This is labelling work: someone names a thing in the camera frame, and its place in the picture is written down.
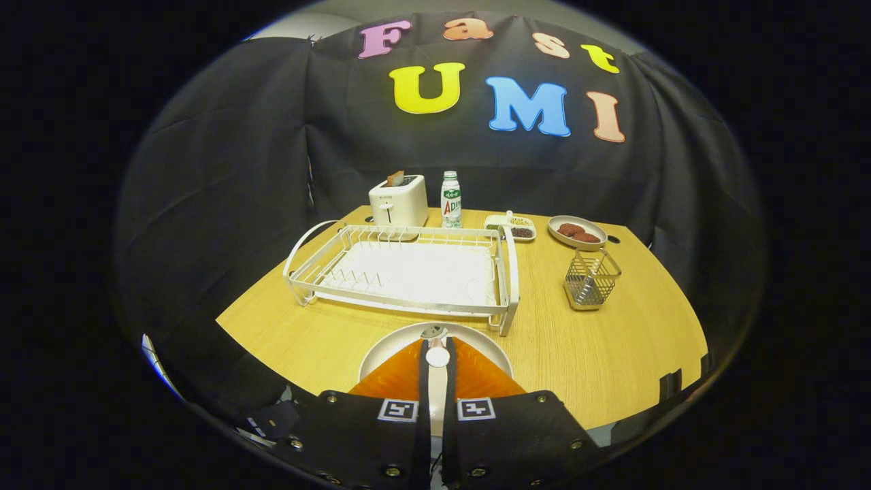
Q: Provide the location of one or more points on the grey dish with patties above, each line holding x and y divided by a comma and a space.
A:
578, 221

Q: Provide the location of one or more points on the black table clamp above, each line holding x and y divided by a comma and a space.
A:
670, 384
705, 364

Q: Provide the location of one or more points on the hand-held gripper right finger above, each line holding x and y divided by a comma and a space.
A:
450, 388

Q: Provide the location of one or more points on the black backdrop cloth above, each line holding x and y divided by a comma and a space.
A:
224, 170

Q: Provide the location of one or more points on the brown meat patty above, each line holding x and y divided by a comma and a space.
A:
569, 229
588, 237

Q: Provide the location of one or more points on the white plastic drink bottle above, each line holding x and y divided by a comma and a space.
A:
451, 204

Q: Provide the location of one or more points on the cream round plate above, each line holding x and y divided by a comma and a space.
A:
391, 348

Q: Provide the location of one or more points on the white divided condiment tray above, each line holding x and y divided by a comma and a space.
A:
520, 231

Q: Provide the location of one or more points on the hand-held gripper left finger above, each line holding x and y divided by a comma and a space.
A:
423, 381

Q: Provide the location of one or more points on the white toaster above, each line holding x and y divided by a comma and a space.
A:
401, 204

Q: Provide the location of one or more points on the brown toast slice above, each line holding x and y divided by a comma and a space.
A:
395, 178

